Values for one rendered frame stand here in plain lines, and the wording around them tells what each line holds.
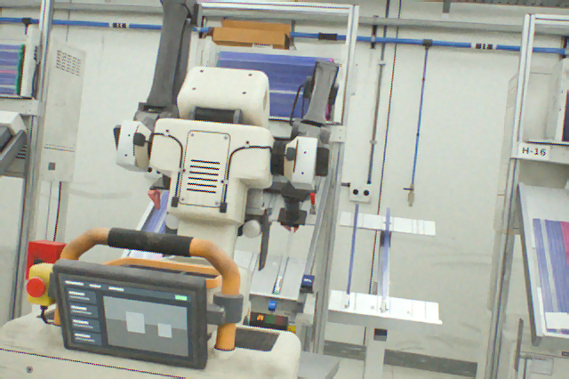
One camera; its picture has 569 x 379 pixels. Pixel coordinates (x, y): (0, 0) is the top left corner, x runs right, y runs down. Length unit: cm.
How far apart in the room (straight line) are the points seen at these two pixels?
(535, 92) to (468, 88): 135
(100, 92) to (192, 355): 360
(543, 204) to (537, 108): 45
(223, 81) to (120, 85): 300
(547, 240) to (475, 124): 178
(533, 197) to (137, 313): 181
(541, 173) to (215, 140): 166
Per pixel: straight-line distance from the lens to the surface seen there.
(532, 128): 267
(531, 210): 242
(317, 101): 165
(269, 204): 233
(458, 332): 403
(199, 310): 95
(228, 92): 141
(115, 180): 436
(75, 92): 332
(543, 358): 240
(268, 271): 210
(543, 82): 271
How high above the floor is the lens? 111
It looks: 1 degrees down
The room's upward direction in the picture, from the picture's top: 6 degrees clockwise
